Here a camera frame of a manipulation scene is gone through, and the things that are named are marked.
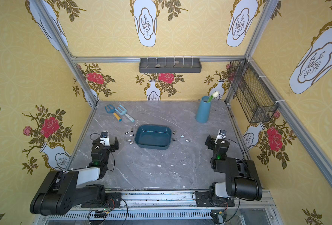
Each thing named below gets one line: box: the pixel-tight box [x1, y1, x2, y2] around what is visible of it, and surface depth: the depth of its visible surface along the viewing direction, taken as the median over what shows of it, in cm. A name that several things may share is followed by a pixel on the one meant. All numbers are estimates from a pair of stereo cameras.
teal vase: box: [196, 96, 212, 124], surface depth 99 cm
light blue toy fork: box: [114, 104, 136, 123], surface depth 116 cm
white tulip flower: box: [207, 90, 220, 103], surface depth 86 cm
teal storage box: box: [134, 124, 173, 150], surface depth 99 cm
